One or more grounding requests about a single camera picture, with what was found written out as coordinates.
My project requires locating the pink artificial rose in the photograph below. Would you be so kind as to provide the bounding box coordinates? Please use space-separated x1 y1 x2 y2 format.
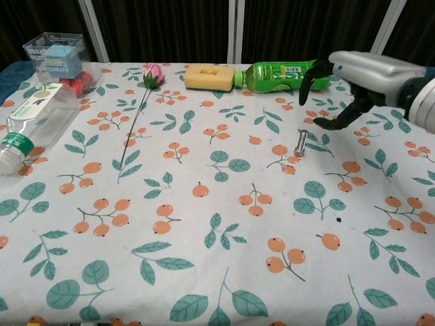
120 62 167 162

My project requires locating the light blue cube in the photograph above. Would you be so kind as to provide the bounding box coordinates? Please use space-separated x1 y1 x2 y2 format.
43 43 82 74

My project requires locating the clear plastic water bottle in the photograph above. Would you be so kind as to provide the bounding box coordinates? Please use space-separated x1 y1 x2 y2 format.
0 82 81 177

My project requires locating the yellow sponge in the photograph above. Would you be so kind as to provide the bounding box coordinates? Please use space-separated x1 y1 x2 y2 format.
184 64 237 92

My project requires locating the white aluminium frame post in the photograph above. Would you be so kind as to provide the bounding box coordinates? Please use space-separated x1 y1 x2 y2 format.
226 0 245 65
78 0 110 63
368 0 407 58

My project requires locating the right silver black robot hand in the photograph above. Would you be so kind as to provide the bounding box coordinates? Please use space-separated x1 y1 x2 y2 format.
298 50 425 132

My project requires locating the dark curtain panel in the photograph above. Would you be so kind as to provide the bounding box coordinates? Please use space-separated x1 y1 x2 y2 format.
90 0 235 65
382 0 435 77
0 0 99 71
241 0 395 65

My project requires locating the clear plastic box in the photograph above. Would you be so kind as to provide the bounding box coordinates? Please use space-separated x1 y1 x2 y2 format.
22 32 105 99

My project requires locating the silver metal bolt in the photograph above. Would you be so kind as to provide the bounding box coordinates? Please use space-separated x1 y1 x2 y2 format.
294 129 309 158

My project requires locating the floral print white tablecloth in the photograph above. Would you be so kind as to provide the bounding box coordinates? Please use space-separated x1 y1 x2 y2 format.
0 62 435 326

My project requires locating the green plastic bottle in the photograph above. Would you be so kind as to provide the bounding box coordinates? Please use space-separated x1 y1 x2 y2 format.
233 58 332 94

